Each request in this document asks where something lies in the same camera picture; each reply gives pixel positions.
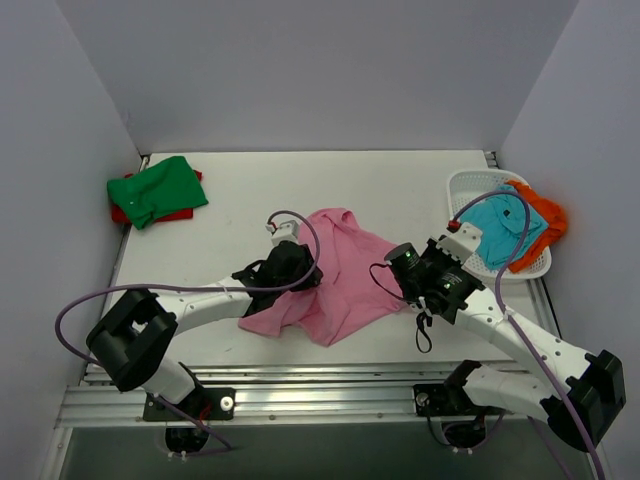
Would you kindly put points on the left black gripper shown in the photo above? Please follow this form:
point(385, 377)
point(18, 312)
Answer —
point(301, 265)

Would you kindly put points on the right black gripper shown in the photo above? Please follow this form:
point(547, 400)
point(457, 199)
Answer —
point(433, 293)

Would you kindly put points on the pink t-shirt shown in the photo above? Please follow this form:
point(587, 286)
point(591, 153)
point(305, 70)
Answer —
point(348, 297)

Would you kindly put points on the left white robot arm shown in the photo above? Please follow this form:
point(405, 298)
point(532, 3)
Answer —
point(132, 339)

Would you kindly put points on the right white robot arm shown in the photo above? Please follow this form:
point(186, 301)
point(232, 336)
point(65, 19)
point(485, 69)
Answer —
point(578, 394)

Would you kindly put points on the white perforated plastic basket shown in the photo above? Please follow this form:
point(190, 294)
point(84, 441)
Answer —
point(466, 185)

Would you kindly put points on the orange t-shirt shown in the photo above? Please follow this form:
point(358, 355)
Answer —
point(555, 218)

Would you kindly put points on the green folded t-shirt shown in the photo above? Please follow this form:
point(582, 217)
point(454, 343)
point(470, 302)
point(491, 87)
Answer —
point(157, 192)

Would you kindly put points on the red folded t-shirt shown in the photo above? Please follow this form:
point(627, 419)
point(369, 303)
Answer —
point(150, 212)

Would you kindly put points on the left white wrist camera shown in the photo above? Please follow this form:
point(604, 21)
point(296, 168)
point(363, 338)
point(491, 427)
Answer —
point(287, 231)

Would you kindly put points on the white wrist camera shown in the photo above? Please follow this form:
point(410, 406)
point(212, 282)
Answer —
point(287, 231)
point(460, 241)

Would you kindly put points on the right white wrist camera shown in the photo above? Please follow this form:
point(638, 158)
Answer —
point(460, 241)

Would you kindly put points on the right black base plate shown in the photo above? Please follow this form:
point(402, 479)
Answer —
point(435, 400)

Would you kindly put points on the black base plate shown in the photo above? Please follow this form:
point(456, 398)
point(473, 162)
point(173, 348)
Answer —
point(207, 403)
point(435, 400)

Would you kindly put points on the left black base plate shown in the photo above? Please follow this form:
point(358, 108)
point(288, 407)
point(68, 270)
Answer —
point(207, 403)

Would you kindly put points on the aluminium rail frame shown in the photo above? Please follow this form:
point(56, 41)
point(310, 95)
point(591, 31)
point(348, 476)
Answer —
point(399, 195)

